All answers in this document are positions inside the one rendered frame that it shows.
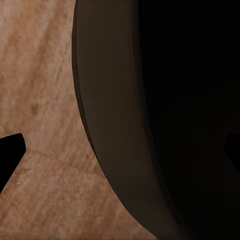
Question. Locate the cauldron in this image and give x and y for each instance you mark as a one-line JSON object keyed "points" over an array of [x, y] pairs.
{"points": [[157, 83]]}

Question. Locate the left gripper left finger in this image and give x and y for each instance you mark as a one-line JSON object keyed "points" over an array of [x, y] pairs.
{"points": [[12, 150]]}

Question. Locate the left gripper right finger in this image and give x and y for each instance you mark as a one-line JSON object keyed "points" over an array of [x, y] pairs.
{"points": [[232, 149]]}

